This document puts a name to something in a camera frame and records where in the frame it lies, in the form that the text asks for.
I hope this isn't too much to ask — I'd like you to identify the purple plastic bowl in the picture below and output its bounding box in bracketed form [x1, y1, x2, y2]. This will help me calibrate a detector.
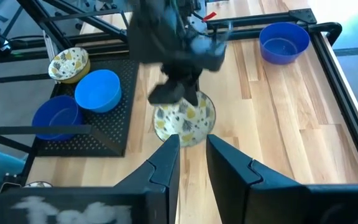
[259, 21, 311, 65]
[31, 95, 84, 142]

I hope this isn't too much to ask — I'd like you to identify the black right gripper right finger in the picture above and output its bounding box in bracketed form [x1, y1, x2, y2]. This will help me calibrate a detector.
[206, 134, 358, 224]

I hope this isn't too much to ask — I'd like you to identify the blue plastic bowl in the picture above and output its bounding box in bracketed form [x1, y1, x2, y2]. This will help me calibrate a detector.
[74, 68, 122, 114]

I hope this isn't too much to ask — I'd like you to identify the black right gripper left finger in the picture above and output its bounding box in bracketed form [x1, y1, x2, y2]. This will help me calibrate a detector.
[0, 134, 181, 224]

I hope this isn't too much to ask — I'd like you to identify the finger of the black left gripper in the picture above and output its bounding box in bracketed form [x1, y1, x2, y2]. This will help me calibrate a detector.
[183, 76, 202, 107]
[147, 80, 186, 106]

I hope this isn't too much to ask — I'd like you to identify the black perforated tray with handle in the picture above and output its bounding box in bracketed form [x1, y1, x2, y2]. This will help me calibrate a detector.
[0, 57, 140, 158]

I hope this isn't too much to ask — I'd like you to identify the black aluminium table frame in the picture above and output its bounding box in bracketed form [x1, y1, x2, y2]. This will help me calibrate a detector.
[0, 0, 358, 195]

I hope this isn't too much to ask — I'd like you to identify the red tag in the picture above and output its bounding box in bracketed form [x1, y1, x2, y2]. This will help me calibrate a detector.
[202, 11, 218, 22]

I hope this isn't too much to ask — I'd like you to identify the yellow leaf-patterned ceramic bowl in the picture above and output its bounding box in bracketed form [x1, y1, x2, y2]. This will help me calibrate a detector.
[47, 46, 91, 85]
[152, 90, 217, 148]
[22, 180, 54, 189]

